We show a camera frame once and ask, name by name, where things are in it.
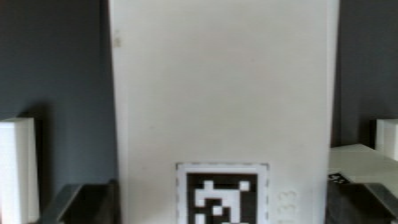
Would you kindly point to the white cabinet box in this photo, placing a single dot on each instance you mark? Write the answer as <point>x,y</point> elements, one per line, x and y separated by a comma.
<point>366,165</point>

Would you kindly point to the small white cabinet block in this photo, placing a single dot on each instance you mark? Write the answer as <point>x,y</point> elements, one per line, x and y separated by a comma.
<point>224,80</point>

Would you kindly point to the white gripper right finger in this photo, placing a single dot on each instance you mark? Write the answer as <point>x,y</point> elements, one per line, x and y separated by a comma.
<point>360,204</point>

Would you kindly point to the white U-shaped frame fence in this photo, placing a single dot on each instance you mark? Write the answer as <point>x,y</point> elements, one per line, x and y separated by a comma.
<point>18,172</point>

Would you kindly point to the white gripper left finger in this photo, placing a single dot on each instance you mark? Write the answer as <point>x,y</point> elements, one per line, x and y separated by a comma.
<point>85,205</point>

